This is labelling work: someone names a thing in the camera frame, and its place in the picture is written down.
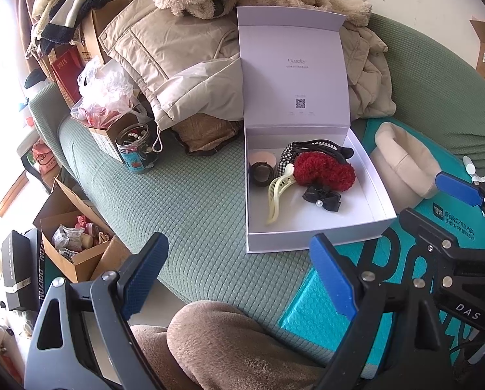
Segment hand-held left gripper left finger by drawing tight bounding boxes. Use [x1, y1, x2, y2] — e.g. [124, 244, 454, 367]
[23, 232, 169, 390]

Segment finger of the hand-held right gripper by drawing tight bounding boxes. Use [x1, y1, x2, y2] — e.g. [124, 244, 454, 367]
[435, 173, 485, 236]
[397, 207, 485, 291]

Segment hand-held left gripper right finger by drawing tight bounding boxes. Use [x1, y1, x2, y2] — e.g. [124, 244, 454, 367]
[309, 233, 454, 390]

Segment pale lilac gift box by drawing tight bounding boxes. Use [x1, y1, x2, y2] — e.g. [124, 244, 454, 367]
[236, 6, 398, 254]

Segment black bow hair clip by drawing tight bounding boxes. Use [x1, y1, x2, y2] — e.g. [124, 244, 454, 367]
[301, 184, 343, 213]

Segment cream hair claw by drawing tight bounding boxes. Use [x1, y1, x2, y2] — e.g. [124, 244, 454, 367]
[266, 164, 295, 225]

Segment red fuzzy scrunchie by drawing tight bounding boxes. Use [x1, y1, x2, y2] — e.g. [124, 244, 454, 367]
[293, 152, 357, 191]

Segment black white checkered scrunchie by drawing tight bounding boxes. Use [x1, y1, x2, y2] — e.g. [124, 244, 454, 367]
[275, 144, 298, 175]

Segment black hair claw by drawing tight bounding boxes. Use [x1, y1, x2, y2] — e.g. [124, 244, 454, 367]
[285, 139, 355, 161]

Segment black round hair band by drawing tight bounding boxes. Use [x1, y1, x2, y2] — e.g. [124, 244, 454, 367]
[248, 162, 276, 189]

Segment pink round compact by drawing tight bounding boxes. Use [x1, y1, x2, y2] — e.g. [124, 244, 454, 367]
[248, 150, 279, 169]

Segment teal bubble mailer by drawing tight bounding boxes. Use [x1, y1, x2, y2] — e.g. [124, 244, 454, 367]
[277, 118, 485, 368]

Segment beige cap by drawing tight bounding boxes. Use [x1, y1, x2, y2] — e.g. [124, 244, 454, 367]
[368, 122, 442, 202]

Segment cardboard box of clutter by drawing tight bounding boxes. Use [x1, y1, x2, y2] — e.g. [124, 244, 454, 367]
[33, 176, 131, 283]

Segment green sofa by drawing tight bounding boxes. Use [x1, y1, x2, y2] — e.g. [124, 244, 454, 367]
[29, 12, 485, 368]

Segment person's leg beige pants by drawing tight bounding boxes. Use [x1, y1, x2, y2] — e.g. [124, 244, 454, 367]
[131, 301, 328, 390]

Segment black box white band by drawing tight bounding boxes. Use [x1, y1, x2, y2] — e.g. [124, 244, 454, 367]
[1, 229, 40, 311]

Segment clear jar teal label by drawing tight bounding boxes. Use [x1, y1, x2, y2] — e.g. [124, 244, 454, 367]
[116, 122, 160, 173]

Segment khaki quilted jacket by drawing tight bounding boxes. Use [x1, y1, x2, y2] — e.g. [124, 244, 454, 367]
[342, 20, 398, 119]

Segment small printed cardboard box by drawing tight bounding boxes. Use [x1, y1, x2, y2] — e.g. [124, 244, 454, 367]
[89, 114, 146, 163]

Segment brown cushion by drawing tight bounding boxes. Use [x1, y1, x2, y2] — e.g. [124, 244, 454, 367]
[171, 113, 243, 156]

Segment white plastic bag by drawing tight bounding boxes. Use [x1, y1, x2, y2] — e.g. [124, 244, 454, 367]
[70, 59, 150, 128]

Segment red carton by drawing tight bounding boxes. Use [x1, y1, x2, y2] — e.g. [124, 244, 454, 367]
[49, 45, 83, 106]

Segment beige puffer jacket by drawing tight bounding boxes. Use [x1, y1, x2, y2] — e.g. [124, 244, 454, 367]
[98, 0, 245, 131]

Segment tall brown cardboard box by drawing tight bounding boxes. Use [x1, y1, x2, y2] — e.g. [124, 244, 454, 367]
[82, 0, 146, 63]

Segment cream navy striped garment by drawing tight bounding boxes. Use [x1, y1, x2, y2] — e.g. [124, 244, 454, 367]
[25, 0, 154, 55]

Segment brown curtain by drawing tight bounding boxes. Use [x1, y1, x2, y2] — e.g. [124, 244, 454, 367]
[15, 0, 56, 74]

